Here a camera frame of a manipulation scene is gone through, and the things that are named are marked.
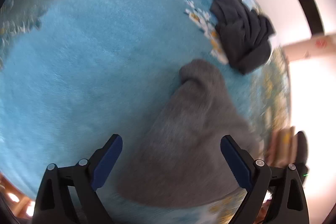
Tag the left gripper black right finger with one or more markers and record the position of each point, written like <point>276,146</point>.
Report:
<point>288,203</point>

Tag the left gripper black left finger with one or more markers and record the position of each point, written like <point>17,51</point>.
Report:
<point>54,204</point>

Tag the grey sweatshirt with yellow letters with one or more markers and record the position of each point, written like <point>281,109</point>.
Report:
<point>179,162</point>

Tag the dark navy fleece jacket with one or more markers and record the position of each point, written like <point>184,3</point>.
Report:
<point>243,33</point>

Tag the white door with red ornament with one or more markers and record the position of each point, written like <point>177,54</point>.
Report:
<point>317,46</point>

